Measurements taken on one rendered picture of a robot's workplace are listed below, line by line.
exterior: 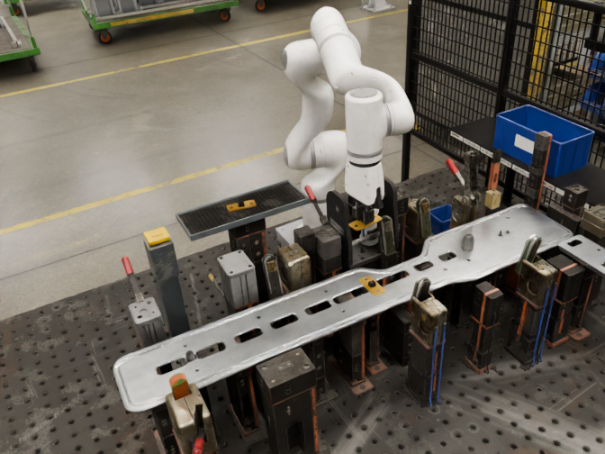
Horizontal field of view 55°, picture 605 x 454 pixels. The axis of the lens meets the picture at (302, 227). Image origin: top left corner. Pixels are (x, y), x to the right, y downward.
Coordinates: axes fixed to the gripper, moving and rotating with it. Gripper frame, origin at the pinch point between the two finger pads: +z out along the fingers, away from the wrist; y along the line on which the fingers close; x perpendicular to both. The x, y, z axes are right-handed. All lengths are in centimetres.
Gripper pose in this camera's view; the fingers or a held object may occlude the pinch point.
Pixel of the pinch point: (365, 213)
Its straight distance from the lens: 147.8
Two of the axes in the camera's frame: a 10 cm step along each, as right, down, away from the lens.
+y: 5.7, 4.2, -7.1
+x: 8.2, -3.6, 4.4
